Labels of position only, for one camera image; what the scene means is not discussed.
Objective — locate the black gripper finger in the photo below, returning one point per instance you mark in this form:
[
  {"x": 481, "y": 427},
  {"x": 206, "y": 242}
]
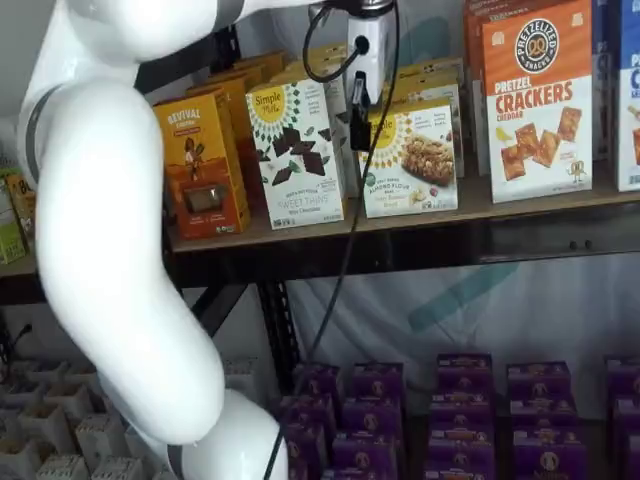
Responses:
[{"x": 360, "y": 130}]

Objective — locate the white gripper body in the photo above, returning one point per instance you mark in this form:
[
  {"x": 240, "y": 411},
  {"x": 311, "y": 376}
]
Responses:
[{"x": 372, "y": 60}]

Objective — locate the Simple Mills almond bar box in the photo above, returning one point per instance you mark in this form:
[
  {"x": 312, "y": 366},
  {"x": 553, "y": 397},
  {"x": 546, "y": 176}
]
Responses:
[{"x": 415, "y": 160}]

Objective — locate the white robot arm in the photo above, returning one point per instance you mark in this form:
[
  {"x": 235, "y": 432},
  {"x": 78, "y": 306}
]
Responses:
[{"x": 100, "y": 200}]

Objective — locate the orange pretzel crackers box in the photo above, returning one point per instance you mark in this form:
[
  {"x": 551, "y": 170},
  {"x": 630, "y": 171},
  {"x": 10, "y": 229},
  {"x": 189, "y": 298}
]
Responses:
[
  {"x": 540, "y": 125},
  {"x": 472, "y": 75}
]

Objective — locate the orange Revival snack box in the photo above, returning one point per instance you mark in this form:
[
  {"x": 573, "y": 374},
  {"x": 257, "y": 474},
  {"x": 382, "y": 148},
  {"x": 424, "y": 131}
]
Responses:
[
  {"x": 200, "y": 165},
  {"x": 230, "y": 77},
  {"x": 252, "y": 150},
  {"x": 255, "y": 66}
]

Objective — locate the wooden shelf board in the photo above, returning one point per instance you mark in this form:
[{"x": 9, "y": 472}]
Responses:
[
  {"x": 20, "y": 267},
  {"x": 470, "y": 200}
]

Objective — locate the blue pretzel crackers box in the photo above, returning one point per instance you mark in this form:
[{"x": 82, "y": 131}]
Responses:
[
  {"x": 631, "y": 100},
  {"x": 605, "y": 75}
]

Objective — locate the purple snack box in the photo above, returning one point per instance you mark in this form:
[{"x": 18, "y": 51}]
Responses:
[
  {"x": 539, "y": 382},
  {"x": 625, "y": 377},
  {"x": 365, "y": 452},
  {"x": 305, "y": 450},
  {"x": 360, "y": 475},
  {"x": 377, "y": 382},
  {"x": 372, "y": 417},
  {"x": 462, "y": 445},
  {"x": 545, "y": 415},
  {"x": 462, "y": 410},
  {"x": 307, "y": 412},
  {"x": 550, "y": 455},
  {"x": 465, "y": 375},
  {"x": 634, "y": 457},
  {"x": 460, "y": 472},
  {"x": 627, "y": 417},
  {"x": 320, "y": 382}
]

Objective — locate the yellow spotted snack box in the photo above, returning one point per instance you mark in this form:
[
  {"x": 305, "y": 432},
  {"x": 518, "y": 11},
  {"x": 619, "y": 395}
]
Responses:
[{"x": 27, "y": 210}]

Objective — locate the yellow green snack box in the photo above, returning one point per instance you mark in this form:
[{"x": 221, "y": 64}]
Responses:
[{"x": 10, "y": 240}]

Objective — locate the black metal shelving rack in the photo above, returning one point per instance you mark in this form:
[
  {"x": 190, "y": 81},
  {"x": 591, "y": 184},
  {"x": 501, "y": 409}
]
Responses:
[{"x": 400, "y": 255}]

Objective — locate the white plastic backdrop sheet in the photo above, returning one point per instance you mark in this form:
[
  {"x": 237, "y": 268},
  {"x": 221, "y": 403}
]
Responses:
[{"x": 450, "y": 310}]

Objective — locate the white patterned carton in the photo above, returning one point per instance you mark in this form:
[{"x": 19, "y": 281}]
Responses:
[
  {"x": 117, "y": 470},
  {"x": 100, "y": 435},
  {"x": 62, "y": 469}
]

